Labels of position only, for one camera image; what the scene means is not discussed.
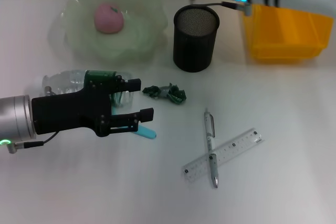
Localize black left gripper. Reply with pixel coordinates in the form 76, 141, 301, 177
31, 76, 154, 137

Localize green plastic wrapper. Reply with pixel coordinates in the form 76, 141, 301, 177
142, 82, 187, 105

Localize pink toy peach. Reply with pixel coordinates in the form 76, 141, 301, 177
93, 2, 124, 35

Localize clear water bottle green label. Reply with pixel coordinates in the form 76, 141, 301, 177
39, 69, 135, 108

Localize blue scissors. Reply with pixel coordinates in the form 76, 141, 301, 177
111, 105, 158, 140

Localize green glass fruit plate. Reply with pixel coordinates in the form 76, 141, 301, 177
61, 0, 169, 65

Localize black mesh pen holder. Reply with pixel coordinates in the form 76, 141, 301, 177
172, 5, 220, 73

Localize grey ballpoint pen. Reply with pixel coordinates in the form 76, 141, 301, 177
204, 107, 219, 189

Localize clear plastic ruler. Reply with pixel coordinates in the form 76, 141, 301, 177
181, 127, 265, 184

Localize yellow plastic bin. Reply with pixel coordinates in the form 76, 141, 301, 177
241, 3, 334, 64

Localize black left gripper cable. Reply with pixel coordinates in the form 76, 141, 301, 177
0, 131, 58, 154

